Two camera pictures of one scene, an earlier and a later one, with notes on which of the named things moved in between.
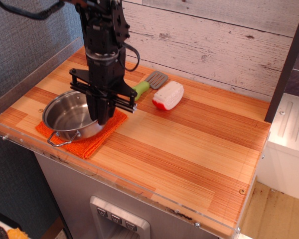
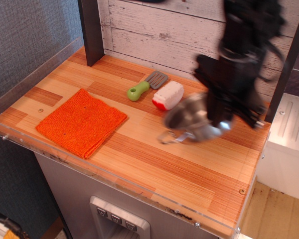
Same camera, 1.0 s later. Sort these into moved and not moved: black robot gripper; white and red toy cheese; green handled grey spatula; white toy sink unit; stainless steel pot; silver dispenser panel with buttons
Moved: black robot gripper; stainless steel pot
Not moved: white and red toy cheese; green handled grey spatula; white toy sink unit; silver dispenser panel with buttons
